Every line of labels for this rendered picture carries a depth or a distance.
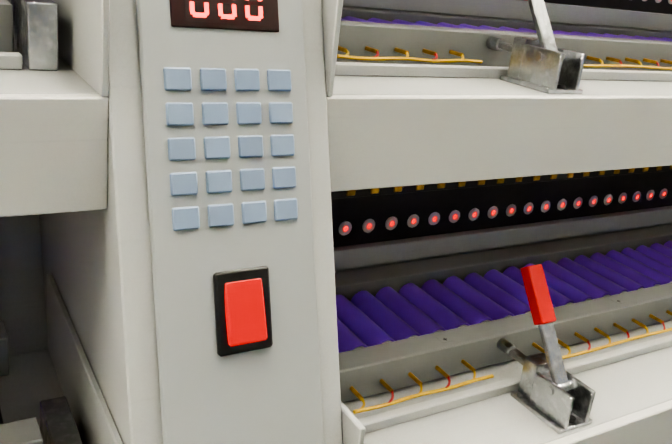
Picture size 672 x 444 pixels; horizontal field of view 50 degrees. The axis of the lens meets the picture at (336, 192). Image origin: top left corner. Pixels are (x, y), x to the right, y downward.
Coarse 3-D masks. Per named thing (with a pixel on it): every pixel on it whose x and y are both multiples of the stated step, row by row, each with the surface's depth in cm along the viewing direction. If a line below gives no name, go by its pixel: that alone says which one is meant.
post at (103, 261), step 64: (128, 0) 27; (320, 0) 31; (128, 64) 27; (320, 64) 31; (128, 128) 27; (320, 128) 31; (128, 192) 27; (320, 192) 31; (64, 256) 37; (128, 256) 27; (320, 256) 31; (128, 320) 27; (320, 320) 32; (128, 384) 27
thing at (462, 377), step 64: (384, 192) 52; (448, 192) 56; (512, 192) 60; (576, 192) 64; (640, 192) 69; (384, 256) 54; (448, 256) 57; (512, 256) 59; (576, 256) 62; (640, 256) 63; (384, 320) 47; (448, 320) 48; (512, 320) 48; (576, 320) 49; (640, 320) 54; (384, 384) 41; (448, 384) 42; (512, 384) 44; (576, 384) 42; (640, 384) 47
